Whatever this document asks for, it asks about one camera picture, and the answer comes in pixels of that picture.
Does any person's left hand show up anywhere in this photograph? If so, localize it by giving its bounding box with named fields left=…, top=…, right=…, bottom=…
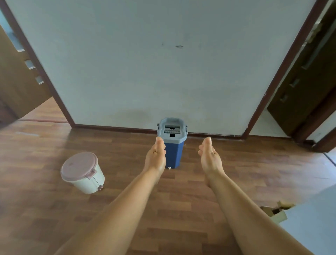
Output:
left=143, top=136, right=167, bottom=182

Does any person's right hand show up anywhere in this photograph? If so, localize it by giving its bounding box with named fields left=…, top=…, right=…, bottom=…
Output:
left=197, top=136, right=226, bottom=187

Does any blue mop bucket grey lid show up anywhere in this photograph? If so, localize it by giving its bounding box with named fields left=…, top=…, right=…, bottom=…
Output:
left=156, top=117, right=188, bottom=170

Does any person's left forearm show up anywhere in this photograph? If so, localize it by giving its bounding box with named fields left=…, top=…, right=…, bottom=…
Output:
left=54, top=171, right=160, bottom=255

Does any person's right forearm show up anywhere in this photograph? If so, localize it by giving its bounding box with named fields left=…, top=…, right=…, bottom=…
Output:
left=209, top=173, right=315, bottom=255

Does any white trash can pink lid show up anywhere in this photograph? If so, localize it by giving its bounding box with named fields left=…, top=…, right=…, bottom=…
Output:
left=60, top=151, right=105, bottom=195

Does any small open cardboard box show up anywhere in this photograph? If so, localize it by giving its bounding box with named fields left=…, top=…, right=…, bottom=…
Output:
left=260, top=201, right=296, bottom=224

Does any dark brown wooden door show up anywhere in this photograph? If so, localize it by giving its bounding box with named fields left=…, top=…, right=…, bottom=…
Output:
left=266, top=0, right=336, bottom=137

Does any light brown wooden door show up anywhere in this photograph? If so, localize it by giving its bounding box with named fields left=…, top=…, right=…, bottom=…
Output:
left=0, top=23, right=53, bottom=119

